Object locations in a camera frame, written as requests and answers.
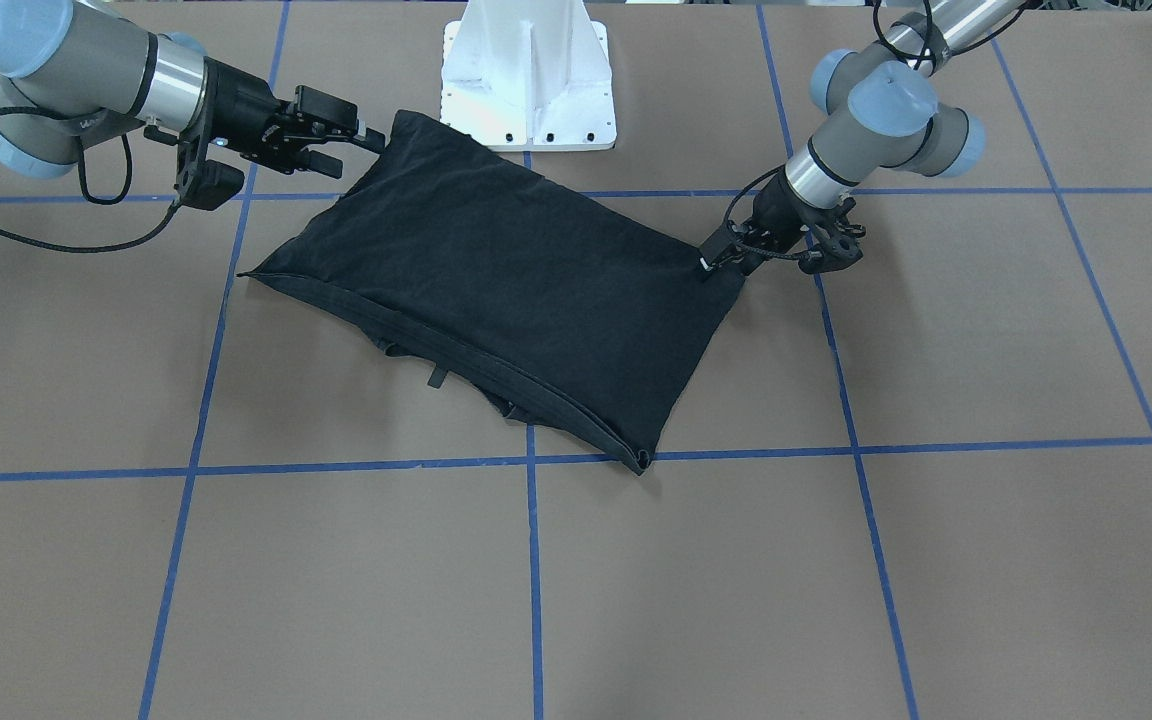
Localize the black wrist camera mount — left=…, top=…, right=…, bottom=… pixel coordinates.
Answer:
left=174, top=132, right=247, bottom=211

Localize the black t-shirt with logo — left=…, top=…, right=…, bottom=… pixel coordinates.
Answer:
left=250, top=109, right=745, bottom=473

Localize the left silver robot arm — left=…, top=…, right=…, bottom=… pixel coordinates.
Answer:
left=700, top=1, right=1026, bottom=275

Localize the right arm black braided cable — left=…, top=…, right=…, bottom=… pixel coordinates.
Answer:
left=0, top=105, right=187, bottom=253

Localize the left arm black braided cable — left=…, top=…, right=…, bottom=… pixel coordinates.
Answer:
left=723, top=0, right=947, bottom=263

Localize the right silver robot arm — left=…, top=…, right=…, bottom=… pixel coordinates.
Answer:
left=0, top=1, right=385, bottom=179

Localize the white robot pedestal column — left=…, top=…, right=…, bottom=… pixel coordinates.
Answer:
left=439, top=1, right=617, bottom=152

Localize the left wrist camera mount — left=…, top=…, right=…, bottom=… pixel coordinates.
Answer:
left=797, top=196, right=867, bottom=275

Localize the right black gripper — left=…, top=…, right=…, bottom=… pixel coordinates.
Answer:
left=198, top=58, right=387, bottom=179

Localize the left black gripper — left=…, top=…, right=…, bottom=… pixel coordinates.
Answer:
left=699, top=179, right=806, bottom=279

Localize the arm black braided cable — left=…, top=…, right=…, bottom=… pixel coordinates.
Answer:
left=0, top=105, right=187, bottom=253
left=723, top=0, right=947, bottom=263

